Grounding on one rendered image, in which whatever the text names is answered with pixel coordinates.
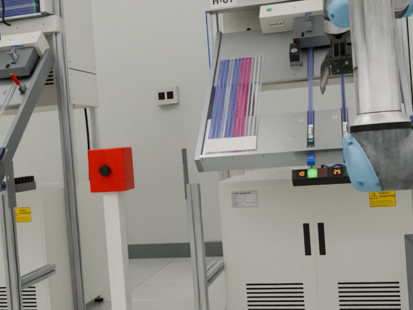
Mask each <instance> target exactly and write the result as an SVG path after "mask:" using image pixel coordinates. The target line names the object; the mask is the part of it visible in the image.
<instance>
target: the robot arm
mask: <svg viewBox="0 0 413 310"><path fill-rule="evenodd" d="M322 3H323V16H324V17H323V20H324V31H325V32H326V38H328V39H330V43H331V47H332V48H331V49H329V50H328V52H327V55H326V56H325V58H324V59H323V61H322V62H321V67H320V90H321V94H322V95H323V94H324V92H325V90H326V84H327V83H328V78H329V77H330V76H331V75H338V74H350V73H352V74H353V76H354V85H355V101H356V118H355V120H354V121H353V122H352V123H351V124H350V133H348V134H346V135H344V136H343V139H342V145H343V152H344V159H345V165H346V168H347V172H348V175H349V178H350V181H351V183H352V185H353V187H354V188H355V189H356V190H358V191H361V192H377V193H381V192H382V191H397V190H407V189H413V130H412V129H411V120H410V119H409V118H408V117H407V116H405V115H404V114H403V112H402V108H401V92H400V83H399V68H398V51H397V43H396V27H395V18H397V19H399V18H403V17H410V16H411V15H412V14H413V0H322ZM350 35H351V43H352V48H350V46H347V37H349V36H350ZM330 65H331V67H332V69H331V67H330Z"/></svg>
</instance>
